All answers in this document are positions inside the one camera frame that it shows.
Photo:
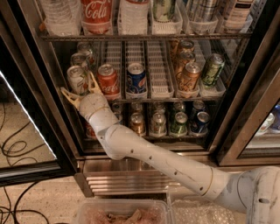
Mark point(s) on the blue can bottom shelf right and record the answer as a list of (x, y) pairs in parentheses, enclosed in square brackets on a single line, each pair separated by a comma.
[(200, 122)]

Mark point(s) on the orange soda can front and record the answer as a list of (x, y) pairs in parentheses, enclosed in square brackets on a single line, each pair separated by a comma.
[(189, 76)]

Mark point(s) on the empty white can tray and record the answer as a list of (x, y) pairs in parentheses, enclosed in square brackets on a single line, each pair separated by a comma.
[(161, 86)]

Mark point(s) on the orange soda can rear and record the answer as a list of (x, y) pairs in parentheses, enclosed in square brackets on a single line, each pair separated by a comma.
[(185, 46)]

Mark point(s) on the clear bin with bubble wrap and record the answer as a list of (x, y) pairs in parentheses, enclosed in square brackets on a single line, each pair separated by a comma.
[(188, 208)]

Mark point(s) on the clear water bottle left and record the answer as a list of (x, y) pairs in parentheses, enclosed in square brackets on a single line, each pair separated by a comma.
[(62, 17)]

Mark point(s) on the red can bottom shelf front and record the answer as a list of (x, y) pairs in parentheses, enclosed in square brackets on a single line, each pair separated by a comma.
[(89, 130)]

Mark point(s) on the orange soda can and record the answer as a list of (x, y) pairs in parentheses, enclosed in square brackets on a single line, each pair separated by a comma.
[(185, 46), (189, 76), (182, 59)]

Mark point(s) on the orange can bottom shelf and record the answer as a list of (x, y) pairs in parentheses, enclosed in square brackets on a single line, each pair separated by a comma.
[(137, 123)]

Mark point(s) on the white 7up can front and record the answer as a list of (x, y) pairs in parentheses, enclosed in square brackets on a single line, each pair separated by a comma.
[(78, 80)]

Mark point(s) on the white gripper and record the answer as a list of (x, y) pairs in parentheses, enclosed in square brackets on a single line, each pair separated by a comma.
[(93, 105)]

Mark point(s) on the clear water bottle centre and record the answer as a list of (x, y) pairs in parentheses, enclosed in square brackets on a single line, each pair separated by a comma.
[(134, 17)]

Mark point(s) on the green soda can middle shelf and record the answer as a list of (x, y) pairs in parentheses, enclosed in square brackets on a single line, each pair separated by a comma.
[(212, 70)]

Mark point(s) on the clear bin with brown items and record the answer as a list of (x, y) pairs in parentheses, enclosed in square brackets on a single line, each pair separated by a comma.
[(118, 211)]

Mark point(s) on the white can bottom shelf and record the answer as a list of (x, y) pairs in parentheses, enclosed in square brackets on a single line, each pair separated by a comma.
[(158, 124)]

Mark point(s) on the white 7up can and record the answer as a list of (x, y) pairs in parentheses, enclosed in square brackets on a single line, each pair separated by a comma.
[(78, 80), (87, 49), (79, 59)]

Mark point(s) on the blue can bottom shelf left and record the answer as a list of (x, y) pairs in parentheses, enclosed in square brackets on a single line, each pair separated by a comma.
[(119, 116)]

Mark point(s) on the white 7up can rear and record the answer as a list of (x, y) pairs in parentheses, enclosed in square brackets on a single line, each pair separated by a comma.
[(87, 49)]

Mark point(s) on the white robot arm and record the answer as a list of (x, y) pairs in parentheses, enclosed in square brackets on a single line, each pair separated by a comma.
[(255, 193)]

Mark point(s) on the blue pepsi can middle shelf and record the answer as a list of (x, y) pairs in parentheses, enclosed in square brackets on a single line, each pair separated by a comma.
[(136, 78)]

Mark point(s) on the red coca-cola bottle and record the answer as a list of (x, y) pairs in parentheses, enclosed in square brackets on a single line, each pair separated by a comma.
[(96, 16)]

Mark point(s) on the red coca-cola can middle shelf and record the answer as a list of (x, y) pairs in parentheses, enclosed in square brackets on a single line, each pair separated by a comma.
[(108, 80)]

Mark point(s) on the clear water bottle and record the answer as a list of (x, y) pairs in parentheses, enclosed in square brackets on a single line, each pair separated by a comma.
[(62, 17), (134, 17)]

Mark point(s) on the green can bottom shelf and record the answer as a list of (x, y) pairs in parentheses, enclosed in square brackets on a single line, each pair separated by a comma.
[(178, 124)]

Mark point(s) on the open fridge glass door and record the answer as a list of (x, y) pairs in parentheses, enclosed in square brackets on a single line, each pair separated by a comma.
[(32, 147)]

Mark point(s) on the stainless steel fridge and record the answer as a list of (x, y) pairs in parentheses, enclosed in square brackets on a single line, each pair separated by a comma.
[(247, 92)]

